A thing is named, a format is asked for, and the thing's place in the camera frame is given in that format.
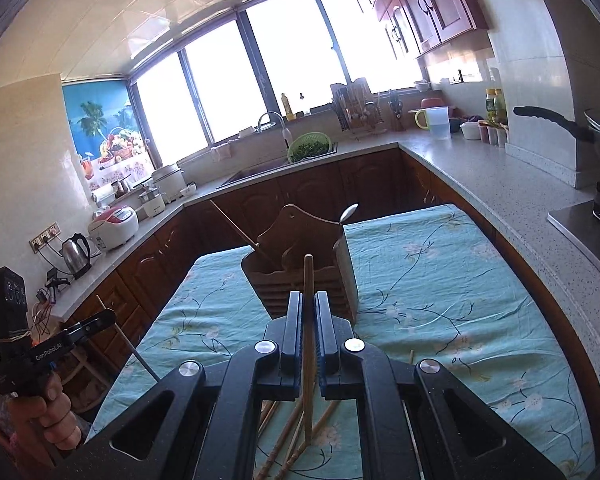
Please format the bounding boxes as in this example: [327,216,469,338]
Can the paper towel roll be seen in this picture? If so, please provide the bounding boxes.
[89,183,117,206]

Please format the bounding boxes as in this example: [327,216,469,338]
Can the large steamer pot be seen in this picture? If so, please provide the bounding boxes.
[151,163,186,205]

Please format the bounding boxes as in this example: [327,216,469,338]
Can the white and red rice cooker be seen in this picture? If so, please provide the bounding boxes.
[87,207,140,253]

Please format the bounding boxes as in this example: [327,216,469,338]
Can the wall power outlet strip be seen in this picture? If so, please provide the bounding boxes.
[28,222,61,251]

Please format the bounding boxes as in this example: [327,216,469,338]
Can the metal-tipped chopstick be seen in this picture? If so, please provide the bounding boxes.
[96,295,162,382]

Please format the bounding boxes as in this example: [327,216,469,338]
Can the wooden wall cabinets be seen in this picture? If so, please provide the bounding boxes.
[332,0,491,59]

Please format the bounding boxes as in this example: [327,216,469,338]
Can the stainless steel stove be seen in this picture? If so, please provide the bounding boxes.
[546,182,600,267]

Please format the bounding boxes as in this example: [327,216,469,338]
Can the black charger with cables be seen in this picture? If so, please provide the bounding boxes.
[36,268,72,307]

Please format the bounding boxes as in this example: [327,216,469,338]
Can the clear jug with green handle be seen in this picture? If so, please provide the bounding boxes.
[414,105,454,140]

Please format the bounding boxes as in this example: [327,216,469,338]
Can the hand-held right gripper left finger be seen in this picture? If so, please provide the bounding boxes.
[45,291,306,480]

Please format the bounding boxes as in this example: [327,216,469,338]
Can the dark wooden base cabinets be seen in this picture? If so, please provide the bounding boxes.
[60,147,501,391]

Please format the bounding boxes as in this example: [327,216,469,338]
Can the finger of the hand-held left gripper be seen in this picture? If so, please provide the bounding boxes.
[59,308,117,344]

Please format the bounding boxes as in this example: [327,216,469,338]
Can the small white cooking appliance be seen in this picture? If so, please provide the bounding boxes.
[138,187,167,219]

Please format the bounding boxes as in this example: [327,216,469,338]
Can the stainless steel electric kettle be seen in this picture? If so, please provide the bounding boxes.
[61,233,92,280]

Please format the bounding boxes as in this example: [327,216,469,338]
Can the teal floral tablecloth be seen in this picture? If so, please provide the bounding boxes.
[87,203,599,480]

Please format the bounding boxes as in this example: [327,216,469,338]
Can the dish drying rack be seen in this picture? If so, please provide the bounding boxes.
[329,77,389,134]

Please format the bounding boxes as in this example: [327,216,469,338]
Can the black wok with handle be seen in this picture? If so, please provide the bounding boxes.
[513,105,600,183]

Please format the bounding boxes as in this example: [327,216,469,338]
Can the kitchen sink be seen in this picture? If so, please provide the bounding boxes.
[217,144,339,190]

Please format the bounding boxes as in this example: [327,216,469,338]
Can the wooden knife block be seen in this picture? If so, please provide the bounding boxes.
[387,89,409,133]

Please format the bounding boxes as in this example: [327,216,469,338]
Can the large kitchen window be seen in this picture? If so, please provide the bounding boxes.
[129,0,427,162]

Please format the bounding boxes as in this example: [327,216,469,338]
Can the tropical fruit wall poster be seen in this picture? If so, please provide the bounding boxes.
[62,82,156,194]

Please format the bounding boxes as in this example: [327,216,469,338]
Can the green colander with vegetables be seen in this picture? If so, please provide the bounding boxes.
[286,132,331,163]

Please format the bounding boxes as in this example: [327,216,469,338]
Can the wooden utensil holder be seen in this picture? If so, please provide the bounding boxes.
[241,204,359,324]

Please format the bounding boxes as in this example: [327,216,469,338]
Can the curved kitchen faucet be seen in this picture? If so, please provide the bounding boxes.
[257,111,294,150]

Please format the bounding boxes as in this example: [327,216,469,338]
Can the person's left hand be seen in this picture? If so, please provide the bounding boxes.
[5,374,84,462]

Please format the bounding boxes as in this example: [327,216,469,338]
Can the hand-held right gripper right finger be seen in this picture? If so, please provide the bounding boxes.
[315,291,567,480]

